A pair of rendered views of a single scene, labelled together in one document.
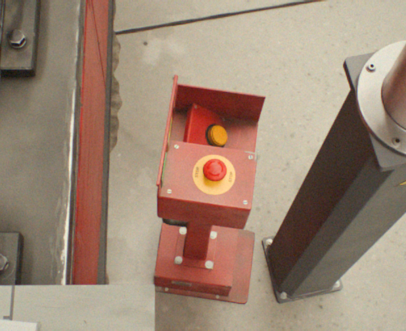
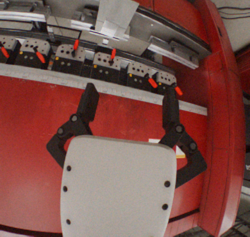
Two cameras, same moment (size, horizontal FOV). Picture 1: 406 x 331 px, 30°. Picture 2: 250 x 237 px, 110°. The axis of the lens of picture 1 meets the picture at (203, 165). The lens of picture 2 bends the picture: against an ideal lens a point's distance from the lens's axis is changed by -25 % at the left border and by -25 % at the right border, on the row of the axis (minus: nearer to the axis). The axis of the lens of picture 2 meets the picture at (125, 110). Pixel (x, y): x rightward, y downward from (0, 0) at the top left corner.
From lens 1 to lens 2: 51 cm
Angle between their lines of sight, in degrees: 89
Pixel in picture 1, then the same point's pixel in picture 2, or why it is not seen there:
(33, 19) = not seen: outside the picture
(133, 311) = not seen: outside the picture
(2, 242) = (86, 12)
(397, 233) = not seen: outside the picture
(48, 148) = not seen: outside the picture
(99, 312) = (106, 5)
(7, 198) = (75, 7)
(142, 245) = not seen: outside the picture
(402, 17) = not seen: outside the picture
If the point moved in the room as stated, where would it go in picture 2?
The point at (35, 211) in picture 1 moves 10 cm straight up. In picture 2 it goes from (79, 2) to (74, 11)
